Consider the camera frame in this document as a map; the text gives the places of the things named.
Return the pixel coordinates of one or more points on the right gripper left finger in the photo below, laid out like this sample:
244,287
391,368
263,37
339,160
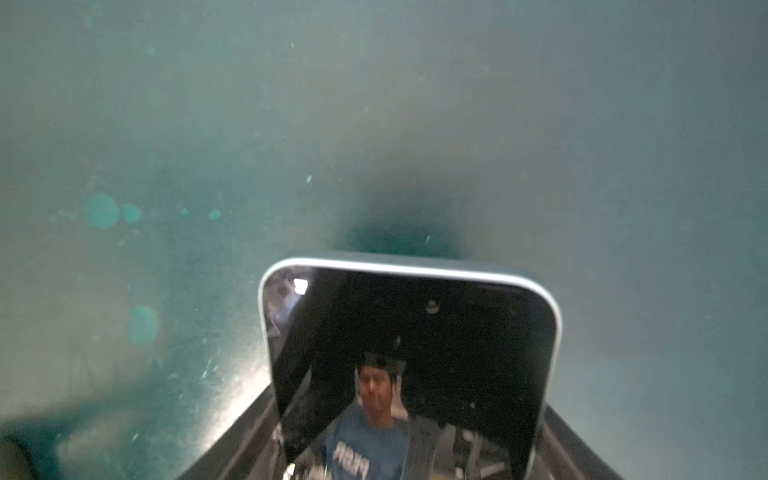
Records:
235,454

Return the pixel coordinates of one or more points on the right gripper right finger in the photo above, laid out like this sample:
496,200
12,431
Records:
561,454

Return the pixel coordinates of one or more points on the teal phone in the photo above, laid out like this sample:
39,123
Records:
398,368

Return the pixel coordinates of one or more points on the green table mat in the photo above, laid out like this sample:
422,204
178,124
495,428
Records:
158,156

